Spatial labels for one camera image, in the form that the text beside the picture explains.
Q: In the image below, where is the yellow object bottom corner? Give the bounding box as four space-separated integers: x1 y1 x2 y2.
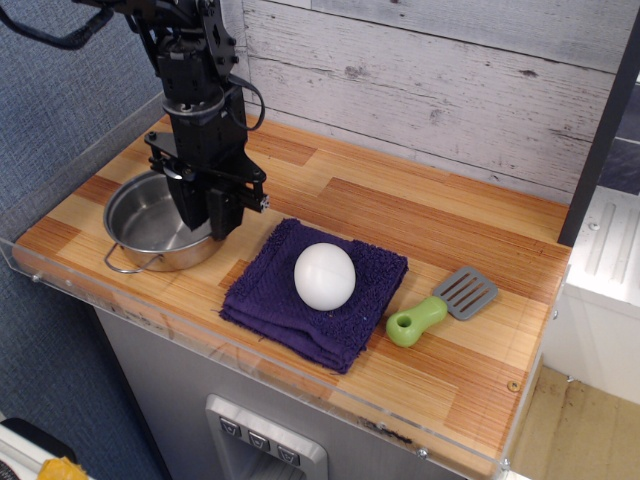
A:
37 457 90 480

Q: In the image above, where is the dark right upright post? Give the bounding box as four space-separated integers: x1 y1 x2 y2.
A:
557 11 639 247

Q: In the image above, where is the white ribbed appliance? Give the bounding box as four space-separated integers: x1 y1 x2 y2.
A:
568 186 639 307

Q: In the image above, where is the clear acrylic table guard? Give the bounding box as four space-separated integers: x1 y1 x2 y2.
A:
16 66 580 479

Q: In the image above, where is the purple folded towel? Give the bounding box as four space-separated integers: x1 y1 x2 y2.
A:
221 219 408 374

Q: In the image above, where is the silver dispenser panel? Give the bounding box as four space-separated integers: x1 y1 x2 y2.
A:
205 394 329 479

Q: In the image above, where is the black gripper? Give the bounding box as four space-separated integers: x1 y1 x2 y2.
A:
144 97 269 241

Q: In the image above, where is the green handled grey spatula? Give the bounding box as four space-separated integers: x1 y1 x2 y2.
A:
386 266 499 348

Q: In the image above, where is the white egg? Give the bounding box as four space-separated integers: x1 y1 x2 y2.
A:
294 243 356 311

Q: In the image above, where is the stainless steel pot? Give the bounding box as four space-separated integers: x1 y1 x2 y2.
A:
103 171 224 274

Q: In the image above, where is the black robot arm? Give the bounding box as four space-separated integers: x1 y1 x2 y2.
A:
93 1 269 240

